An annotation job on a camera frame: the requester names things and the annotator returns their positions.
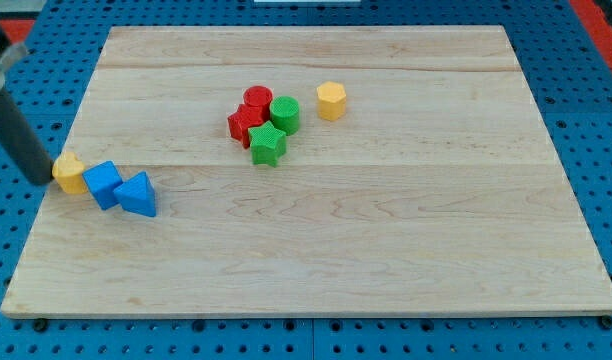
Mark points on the green star block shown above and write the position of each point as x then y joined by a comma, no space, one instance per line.
267,144

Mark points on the blue triangle block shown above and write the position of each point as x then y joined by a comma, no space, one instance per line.
137,195

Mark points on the blue cube block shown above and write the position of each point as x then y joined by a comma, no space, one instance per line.
101,180

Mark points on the yellow hexagon block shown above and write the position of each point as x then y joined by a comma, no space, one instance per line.
331,100

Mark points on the yellow heart block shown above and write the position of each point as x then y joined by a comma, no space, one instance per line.
68,171

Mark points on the red star block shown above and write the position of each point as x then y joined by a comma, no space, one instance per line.
244,118

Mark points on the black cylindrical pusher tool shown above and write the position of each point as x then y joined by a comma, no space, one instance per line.
21,143

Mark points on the wooden board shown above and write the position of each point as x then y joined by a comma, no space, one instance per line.
438,194

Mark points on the green circle block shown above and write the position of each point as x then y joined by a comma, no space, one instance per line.
285,114

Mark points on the red circle block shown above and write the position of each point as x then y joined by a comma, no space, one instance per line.
259,97

